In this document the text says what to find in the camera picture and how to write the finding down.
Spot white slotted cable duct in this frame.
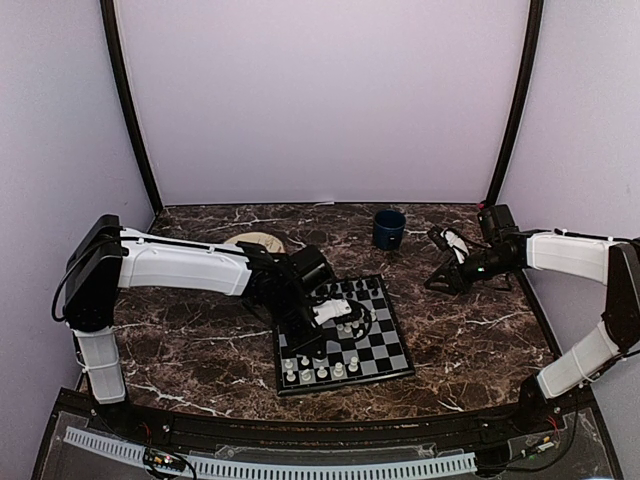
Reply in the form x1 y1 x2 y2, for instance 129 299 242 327
63 427 477 479

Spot white chess queen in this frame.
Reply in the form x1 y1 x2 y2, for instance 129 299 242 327
332 362 344 379

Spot blue enamel mug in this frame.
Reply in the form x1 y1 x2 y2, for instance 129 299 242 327
373 209 406 251

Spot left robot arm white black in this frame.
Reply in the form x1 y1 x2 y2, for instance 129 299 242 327
50 214 351 436

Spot black right frame post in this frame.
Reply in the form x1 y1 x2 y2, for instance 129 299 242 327
484 0 544 206

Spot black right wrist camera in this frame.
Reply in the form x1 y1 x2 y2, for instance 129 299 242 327
477 204 519 244

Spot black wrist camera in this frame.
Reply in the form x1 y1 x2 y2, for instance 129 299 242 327
477 204 519 244
290 245 335 292

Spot black left frame post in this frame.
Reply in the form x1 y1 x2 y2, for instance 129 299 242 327
99 0 164 215

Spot black and white chessboard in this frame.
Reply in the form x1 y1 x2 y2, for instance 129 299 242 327
273 274 415 396

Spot black front rail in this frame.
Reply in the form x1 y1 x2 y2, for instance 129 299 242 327
132 405 520 449

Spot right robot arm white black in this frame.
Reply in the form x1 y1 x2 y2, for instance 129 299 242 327
425 227 639 434

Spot black frame post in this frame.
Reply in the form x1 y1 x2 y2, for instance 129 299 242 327
484 0 544 206
99 0 164 215

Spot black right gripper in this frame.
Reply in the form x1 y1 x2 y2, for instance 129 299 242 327
425 246 515 296

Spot small green circuit board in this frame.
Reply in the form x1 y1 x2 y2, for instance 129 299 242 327
143 449 186 472

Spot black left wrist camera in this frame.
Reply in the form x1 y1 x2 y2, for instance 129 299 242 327
290 245 335 292

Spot cream plate with bird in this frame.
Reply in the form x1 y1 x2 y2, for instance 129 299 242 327
224 231 285 253

